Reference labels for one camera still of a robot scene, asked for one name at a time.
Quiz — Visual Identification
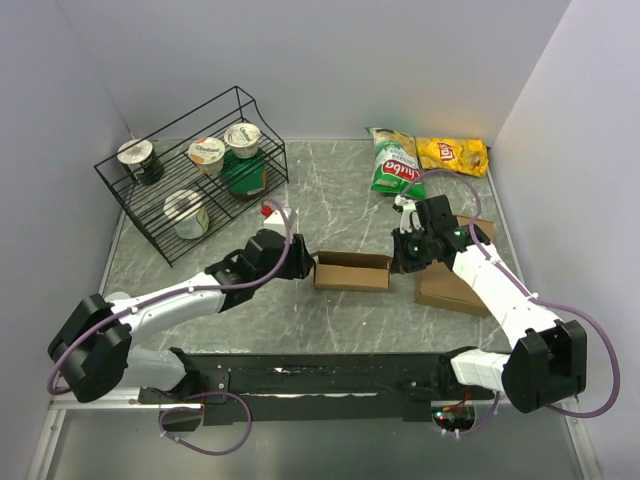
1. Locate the dark yogurt cup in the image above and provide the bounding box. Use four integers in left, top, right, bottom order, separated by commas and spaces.
116, 139, 164, 186

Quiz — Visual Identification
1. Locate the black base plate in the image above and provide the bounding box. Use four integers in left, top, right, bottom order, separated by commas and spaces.
138, 353, 494, 426

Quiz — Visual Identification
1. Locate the green Chuba chips bag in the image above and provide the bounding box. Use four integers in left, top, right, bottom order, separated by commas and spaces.
365, 127, 426, 200

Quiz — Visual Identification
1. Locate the orange Chobani yogurt cup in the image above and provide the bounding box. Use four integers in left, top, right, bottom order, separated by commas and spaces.
187, 137, 226, 176

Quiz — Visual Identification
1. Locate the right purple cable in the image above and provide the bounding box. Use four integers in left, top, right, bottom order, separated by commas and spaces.
399, 168, 622, 436

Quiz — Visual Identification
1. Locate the white ring yogurt cup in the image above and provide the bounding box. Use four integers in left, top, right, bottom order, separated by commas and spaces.
163, 190, 209, 240

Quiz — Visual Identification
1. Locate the purple yogurt cup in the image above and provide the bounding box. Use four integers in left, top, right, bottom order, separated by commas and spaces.
104, 291, 130, 303

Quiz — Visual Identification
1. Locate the folded brown cardboard box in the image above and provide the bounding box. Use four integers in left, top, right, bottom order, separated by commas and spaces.
413, 214, 496, 317

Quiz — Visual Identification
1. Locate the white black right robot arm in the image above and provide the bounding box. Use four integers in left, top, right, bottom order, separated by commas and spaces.
391, 195, 587, 413

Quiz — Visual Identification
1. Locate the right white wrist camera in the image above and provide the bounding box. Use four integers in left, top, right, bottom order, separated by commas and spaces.
393, 195, 423, 234

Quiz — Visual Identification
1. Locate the purple cable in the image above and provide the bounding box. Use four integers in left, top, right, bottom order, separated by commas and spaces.
46, 199, 294, 455
399, 168, 622, 436

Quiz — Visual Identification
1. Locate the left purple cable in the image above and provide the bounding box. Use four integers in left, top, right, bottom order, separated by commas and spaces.
46, 199, 294, 455

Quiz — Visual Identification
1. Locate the yellow Lays chips bag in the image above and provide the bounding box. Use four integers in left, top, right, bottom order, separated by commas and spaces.
416, 137, 489, 178

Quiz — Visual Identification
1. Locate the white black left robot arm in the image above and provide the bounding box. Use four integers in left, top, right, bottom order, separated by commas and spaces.
48, 229, 315, 403

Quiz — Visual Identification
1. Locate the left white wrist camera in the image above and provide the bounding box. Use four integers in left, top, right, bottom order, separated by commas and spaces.
260, 203, 297, 236

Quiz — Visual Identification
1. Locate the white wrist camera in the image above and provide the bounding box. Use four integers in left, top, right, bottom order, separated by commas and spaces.
393, 195, 423, 234
260, 203, 297, 236

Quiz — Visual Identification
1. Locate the aluminium rail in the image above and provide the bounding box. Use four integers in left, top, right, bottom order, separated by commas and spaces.
47, 384, 146, 412

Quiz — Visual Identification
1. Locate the green snack packet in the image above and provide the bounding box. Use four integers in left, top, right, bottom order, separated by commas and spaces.
222, 150, 267, 197

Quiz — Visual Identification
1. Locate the green Chobani yogurt cup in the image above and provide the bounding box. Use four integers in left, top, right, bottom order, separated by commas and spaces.
224, 123, 262, 160

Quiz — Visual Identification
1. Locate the black wire rack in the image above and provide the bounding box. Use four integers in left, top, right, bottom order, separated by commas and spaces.
94, 86, 289, 265

